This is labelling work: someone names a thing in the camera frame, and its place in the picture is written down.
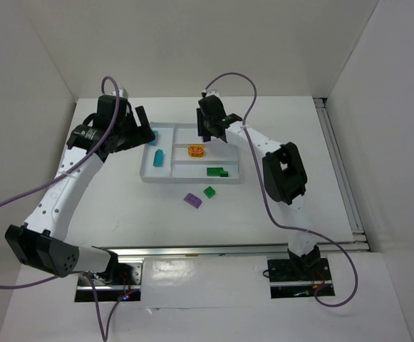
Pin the yellow butterfly lego brick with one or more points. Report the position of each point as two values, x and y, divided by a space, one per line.
195 150

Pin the teal curved lego brick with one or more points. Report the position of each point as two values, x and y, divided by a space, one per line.
154 141

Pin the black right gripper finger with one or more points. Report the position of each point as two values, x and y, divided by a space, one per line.
213 132
200 125

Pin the white compartment tray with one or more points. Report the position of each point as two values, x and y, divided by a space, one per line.
179 156

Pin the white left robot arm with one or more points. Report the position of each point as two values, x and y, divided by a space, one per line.
40 241

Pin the aluminium side rail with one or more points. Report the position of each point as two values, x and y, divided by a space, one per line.
340 172

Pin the green square lego brick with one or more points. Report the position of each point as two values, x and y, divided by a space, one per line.
209 192

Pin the purple flower lego brick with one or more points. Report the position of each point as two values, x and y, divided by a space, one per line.
206 138

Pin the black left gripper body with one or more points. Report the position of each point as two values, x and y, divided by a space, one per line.
135 129

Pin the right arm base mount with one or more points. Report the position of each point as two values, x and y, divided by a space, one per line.
285 284

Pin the green long lego brick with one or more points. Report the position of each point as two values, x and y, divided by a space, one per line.
214 171

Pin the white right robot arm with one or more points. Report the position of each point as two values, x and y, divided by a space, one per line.
280 170

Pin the teal long lego brick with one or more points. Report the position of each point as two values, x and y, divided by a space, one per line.
158 158

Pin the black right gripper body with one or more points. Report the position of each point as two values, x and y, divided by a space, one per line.
209 125

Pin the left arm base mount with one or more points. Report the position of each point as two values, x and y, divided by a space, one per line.
125 284

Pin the purple curved lego brick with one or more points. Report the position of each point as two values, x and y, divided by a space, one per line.
193 200

